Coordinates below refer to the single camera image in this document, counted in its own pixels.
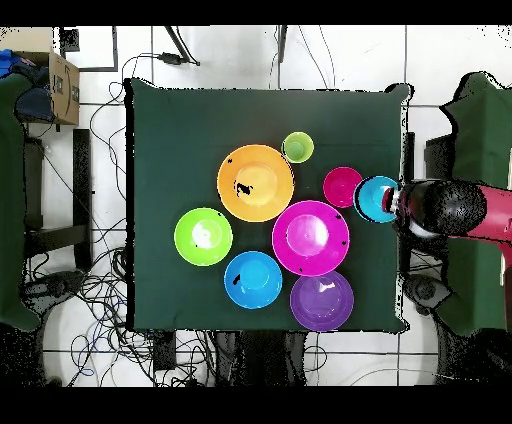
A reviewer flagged dark green table cloth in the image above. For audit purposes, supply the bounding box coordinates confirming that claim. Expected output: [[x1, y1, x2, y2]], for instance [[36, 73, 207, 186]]
[[124, 77, 413, 333]]

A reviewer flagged large magenta bowl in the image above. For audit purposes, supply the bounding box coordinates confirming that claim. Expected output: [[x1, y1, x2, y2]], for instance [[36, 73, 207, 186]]
[[271, 200, 351, 278]]

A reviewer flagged yellow cup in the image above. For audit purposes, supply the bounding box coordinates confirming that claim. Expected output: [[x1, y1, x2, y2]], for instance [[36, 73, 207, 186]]
[[280, 131, 316, 165]]

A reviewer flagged small red bowl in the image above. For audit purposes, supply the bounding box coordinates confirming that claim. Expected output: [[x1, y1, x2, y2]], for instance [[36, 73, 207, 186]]
[[322, 166, 364, 209]]

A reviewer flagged black tripod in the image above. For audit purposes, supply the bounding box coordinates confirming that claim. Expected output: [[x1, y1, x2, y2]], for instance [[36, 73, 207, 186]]
[[163, 25, 289, 67]]

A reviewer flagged purple bowl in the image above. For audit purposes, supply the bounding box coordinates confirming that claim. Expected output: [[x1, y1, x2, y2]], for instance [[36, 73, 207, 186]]
[[289, 270, 356, 332]]

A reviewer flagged small cyan bowl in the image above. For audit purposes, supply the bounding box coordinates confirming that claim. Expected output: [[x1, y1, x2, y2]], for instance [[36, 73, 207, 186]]
[[353, 175, 401, 224]]

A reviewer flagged black power strip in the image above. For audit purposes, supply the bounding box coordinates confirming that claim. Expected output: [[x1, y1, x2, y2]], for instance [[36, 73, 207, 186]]
[[153, 330, 177, 371]]

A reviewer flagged green bowl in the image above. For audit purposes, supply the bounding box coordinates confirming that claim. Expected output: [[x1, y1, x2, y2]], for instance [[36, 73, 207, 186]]
[[173, 207, 234, 268]]

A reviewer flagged black pedestal foot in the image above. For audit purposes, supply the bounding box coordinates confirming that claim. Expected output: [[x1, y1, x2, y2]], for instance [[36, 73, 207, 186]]
[[19, 269, 87, 317], [403, 273, 453, 317]]

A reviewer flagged green cloth covered table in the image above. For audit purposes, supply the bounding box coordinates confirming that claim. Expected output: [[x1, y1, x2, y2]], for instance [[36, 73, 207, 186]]
[[0, 71, 41, 331], [435, 71, 512, 337]]

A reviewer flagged large orange bowl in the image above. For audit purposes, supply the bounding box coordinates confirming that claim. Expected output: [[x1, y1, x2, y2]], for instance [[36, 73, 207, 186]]
[[216, 143, 296, 223]]

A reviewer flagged cardboard box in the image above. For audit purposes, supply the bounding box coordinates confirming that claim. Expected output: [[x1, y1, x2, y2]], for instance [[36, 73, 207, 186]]
[[0, 26, 81, 126]]

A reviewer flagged black cable bundle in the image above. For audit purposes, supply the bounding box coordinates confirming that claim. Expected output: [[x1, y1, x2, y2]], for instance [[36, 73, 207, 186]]
[[19, 51, 217, 387]]

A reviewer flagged dark blue bag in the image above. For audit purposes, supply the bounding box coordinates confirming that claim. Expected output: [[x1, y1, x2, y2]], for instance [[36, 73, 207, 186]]
[[13, 65, 55, 123]]

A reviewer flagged blue bowl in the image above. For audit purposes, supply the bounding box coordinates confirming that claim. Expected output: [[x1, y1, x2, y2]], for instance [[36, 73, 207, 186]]
[[223, 250, 284, 310]]

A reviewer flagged black power adapter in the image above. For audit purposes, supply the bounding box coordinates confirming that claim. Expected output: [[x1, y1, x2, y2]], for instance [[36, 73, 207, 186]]
[[157, 51, 201, 67]]

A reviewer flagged blue cloth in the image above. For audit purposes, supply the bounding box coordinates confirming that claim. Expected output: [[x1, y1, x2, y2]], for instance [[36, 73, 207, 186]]
[[0, 48, 25, 79]]

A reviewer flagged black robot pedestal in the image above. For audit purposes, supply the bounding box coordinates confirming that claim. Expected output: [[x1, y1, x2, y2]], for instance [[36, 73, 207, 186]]
[[215, 331, 309, 387]]

